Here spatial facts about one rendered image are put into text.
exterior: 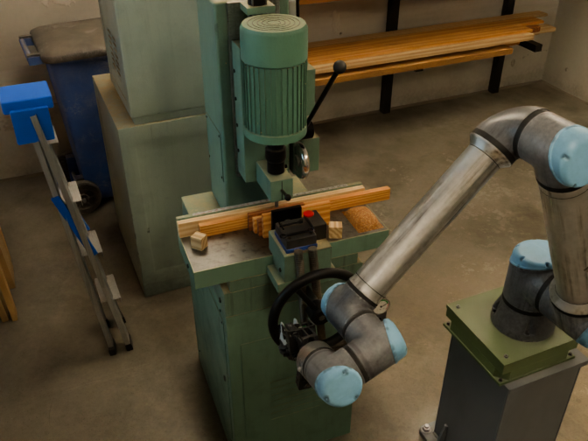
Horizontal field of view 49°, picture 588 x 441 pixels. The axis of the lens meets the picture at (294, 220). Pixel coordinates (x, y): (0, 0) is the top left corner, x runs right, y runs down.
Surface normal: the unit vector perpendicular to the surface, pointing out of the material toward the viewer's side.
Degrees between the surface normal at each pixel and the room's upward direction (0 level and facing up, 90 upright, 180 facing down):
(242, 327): 90
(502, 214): 0
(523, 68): 90
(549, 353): 90
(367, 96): 90
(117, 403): 0
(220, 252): 0
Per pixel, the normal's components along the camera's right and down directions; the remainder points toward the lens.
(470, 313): 0.00, -0.83
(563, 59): -0.92, 0.21
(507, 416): 0.40, 0.51
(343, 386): 0.25, 0.25
